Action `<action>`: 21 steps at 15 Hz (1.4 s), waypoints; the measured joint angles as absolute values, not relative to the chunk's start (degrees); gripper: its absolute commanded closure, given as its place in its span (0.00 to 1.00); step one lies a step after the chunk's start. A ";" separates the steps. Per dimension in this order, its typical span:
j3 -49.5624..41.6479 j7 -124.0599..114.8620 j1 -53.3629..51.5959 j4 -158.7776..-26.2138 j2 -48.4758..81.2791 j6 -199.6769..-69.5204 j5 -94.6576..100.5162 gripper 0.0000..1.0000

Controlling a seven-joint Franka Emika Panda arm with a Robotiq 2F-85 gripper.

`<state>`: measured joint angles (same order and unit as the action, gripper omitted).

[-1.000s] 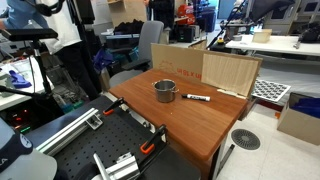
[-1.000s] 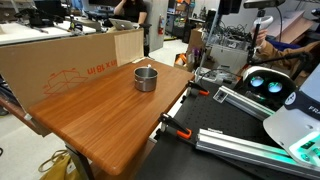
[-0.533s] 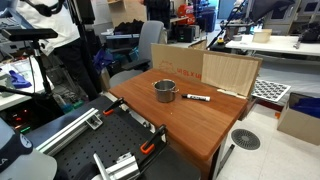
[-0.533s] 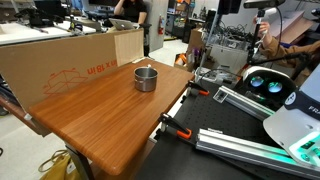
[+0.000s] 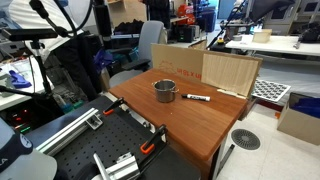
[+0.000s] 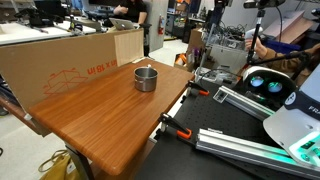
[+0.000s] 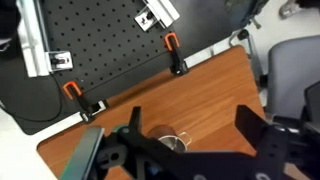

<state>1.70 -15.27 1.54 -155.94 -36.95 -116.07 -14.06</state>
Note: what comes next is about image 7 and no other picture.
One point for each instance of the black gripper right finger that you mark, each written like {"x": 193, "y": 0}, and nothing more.
{"x": 250, "y": 123}

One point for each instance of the grey green backpack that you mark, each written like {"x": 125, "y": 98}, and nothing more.
{"x": 245, "y": 11}

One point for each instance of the grey sneaker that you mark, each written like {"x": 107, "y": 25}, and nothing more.
{"x": 289, "y": 10}

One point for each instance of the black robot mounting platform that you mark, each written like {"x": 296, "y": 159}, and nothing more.
{"x": 30, "y": 110}

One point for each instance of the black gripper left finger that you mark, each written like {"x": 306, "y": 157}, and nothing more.
{"x": 135, "y": 120}

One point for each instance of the aluminium extrusion rail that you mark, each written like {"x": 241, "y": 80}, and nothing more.
{"x": 165, "y": 11}
{"x": 33, "y": 43}

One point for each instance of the grey office chair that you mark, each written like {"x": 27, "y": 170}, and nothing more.
{"x": 293, "y": 73}

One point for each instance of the orange black bar clamp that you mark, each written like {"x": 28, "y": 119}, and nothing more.
{"x": 176, "y": 56}
{"x": 80, "y": 100}

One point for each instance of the black perforated breadboard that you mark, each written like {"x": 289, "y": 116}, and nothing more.
{"x": 100, "y": 43}

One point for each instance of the silver rail corner bracket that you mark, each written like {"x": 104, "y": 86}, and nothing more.
{"x": 145, "y": 19}
{"x": 61, "y": 60}

